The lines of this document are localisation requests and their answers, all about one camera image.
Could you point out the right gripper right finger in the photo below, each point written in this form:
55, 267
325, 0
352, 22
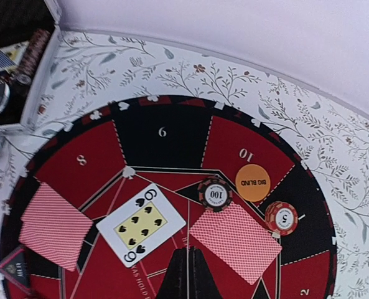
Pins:
201, 281

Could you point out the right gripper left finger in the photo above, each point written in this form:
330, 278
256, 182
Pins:
174, 284

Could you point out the face up playing card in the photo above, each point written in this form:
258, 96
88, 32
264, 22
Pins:
140, 225

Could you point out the dark chips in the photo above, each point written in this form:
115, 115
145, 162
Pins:
215, 194

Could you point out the orange chips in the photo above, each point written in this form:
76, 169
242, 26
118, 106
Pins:
281, 218

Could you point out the orange big blind button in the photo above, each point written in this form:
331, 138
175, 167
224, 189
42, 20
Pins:
252, 182

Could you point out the single red dealt card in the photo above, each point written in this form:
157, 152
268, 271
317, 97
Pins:
53, 228

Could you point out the triangular all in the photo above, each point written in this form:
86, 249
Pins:
14, 269

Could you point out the round red black poker mat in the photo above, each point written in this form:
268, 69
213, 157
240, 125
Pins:
175, 142

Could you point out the floral white table cloth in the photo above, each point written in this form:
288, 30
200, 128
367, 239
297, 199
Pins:
89, 70

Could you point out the right chip row in case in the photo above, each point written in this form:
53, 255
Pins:
33, 54

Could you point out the blue card deck in case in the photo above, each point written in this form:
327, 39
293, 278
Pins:
10, 56

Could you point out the aluminium poker case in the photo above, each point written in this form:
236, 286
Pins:
28, 34

